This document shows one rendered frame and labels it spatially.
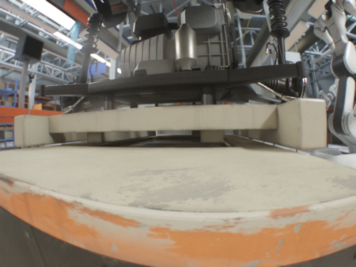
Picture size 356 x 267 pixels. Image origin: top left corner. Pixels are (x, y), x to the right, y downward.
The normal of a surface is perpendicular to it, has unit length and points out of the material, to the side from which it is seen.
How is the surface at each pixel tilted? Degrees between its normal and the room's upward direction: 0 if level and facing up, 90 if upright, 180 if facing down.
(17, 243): 90
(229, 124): 90
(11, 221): 90
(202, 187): 0
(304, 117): 90
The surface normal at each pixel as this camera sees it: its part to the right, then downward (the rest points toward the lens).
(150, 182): -0.02, -1.00
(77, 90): 0.11, 0.02
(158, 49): -0.40, 0.03
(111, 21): -0.17, 0.05
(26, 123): 0.99, -0.01
